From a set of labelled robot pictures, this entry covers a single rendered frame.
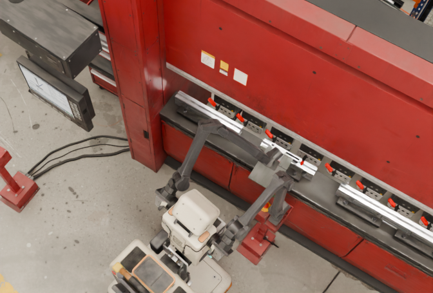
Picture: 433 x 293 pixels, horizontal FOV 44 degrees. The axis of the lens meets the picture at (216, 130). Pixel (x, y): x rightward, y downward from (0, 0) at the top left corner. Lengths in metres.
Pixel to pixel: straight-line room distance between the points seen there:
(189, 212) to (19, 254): 1.86
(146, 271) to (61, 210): 1.35
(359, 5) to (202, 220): 1.32
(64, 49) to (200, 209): 1.06
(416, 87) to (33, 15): 1.82
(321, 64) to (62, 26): 1.26
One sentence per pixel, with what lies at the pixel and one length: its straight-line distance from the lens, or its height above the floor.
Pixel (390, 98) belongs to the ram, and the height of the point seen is 2.07.
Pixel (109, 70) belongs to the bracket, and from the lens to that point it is 3.50.
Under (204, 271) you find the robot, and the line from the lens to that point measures 3.92.
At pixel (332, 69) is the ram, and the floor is 2.05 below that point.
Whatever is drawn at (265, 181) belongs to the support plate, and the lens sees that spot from 3.38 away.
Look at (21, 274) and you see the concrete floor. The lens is 4.37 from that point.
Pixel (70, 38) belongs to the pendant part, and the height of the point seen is 1.95.
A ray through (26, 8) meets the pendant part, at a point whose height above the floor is 1.95.
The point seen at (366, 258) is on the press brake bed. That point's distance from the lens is 3.92.
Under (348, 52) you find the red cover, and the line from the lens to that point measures 2.39.
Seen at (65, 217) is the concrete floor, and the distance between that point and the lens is 4.41.
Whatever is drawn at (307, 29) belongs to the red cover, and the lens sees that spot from 2.40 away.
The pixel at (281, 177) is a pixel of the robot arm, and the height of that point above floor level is 1.40.
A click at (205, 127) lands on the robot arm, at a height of 1.53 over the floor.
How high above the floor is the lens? 4.11
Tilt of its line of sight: 63 degrees down
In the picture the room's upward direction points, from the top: 7 degrees clockwise
